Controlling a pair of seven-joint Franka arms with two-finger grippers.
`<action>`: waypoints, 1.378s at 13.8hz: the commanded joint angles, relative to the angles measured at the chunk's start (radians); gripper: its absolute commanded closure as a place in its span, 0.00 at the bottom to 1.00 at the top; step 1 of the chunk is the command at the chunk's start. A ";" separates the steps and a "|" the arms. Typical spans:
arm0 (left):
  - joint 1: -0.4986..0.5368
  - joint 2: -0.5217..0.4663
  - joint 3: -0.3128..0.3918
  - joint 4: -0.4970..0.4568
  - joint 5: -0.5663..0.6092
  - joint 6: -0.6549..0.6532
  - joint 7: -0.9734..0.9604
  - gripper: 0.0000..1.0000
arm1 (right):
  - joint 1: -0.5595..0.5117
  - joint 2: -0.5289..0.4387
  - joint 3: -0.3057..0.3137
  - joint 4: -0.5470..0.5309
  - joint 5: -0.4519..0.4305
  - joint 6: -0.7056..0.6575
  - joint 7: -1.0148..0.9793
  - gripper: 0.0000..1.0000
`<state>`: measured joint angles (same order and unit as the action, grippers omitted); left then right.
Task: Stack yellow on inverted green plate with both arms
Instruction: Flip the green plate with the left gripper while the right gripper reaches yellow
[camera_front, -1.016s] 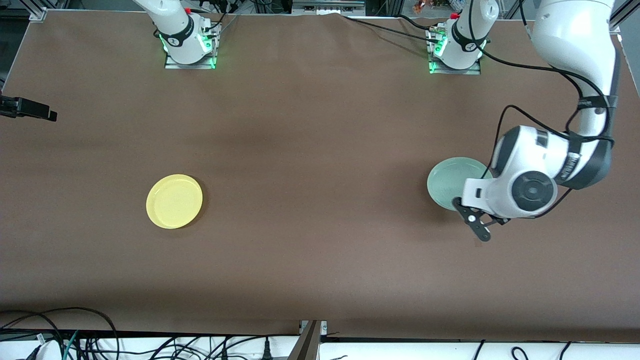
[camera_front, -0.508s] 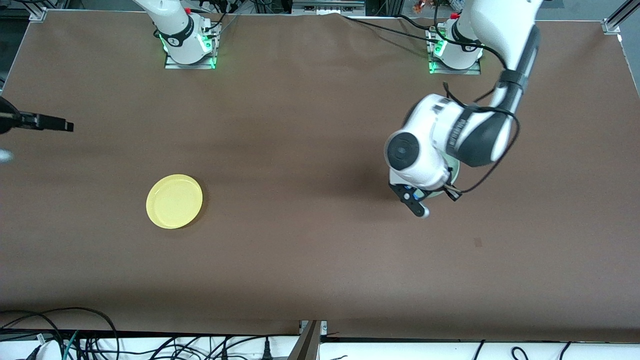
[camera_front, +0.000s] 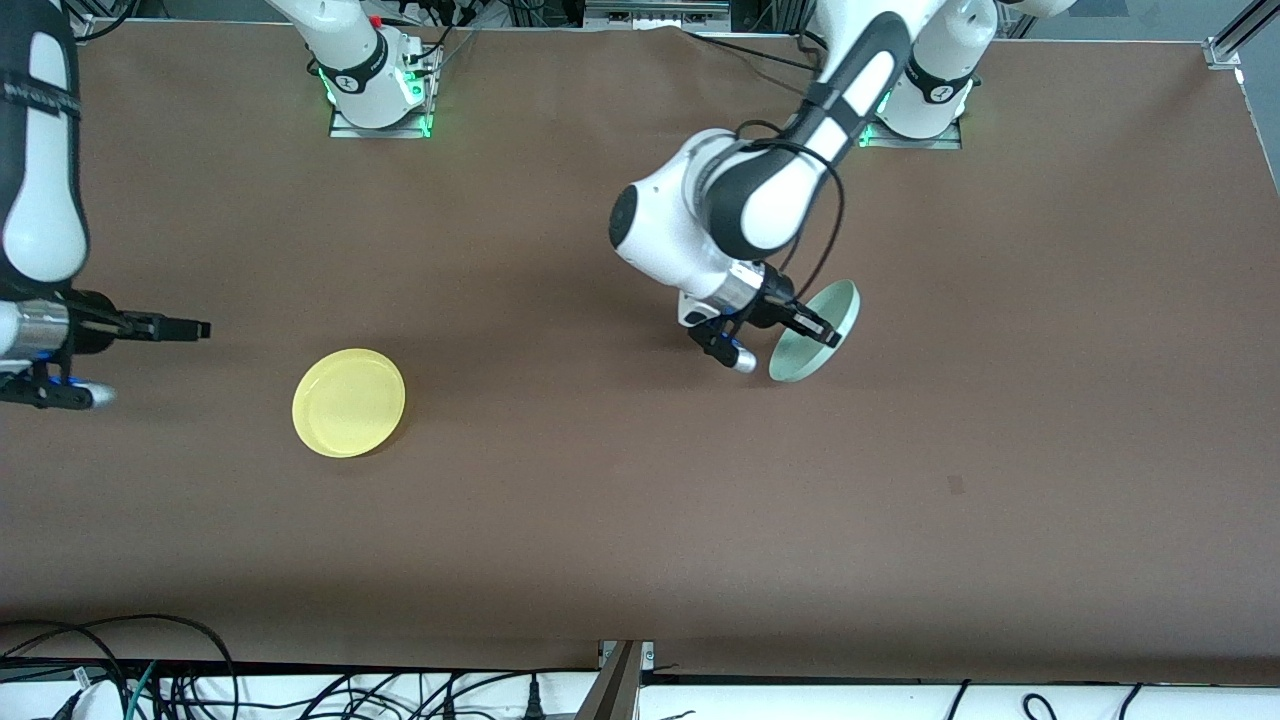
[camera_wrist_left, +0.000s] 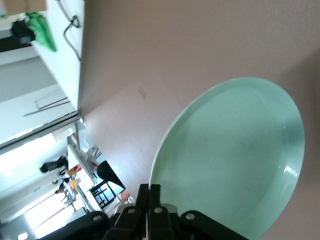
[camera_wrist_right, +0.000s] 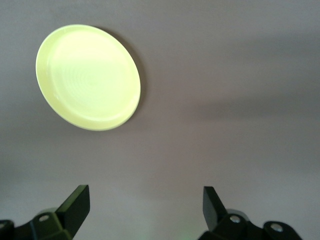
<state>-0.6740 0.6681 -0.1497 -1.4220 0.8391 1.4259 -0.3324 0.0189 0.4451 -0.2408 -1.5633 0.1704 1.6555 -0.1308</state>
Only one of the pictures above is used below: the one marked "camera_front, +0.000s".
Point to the yellow round plate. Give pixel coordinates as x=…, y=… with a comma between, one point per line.
x=348, y=402

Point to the aluminium profile post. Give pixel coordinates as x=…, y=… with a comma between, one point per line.
x=615, y=685

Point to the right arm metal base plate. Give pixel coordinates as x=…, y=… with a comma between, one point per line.
x=380, y=128

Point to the pale green round plate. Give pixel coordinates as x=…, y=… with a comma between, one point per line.
x=825, y=335

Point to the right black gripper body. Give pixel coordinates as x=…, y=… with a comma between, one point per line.
x=93, y=330

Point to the grey electronics box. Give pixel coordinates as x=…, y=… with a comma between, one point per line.
x=655, y=10

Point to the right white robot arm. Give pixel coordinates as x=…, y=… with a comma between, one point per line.
x=45, y=200

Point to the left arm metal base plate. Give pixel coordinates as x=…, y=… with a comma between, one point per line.
x=915, y=143

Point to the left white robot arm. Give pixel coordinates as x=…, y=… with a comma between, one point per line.
x=760, y=190

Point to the brown table cover sheet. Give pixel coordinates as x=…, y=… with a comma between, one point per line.
x=640, y=520

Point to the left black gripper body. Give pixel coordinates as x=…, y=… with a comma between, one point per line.
x=775, y=303

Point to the metal corner bracket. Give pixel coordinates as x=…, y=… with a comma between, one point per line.
x=1222, y=52

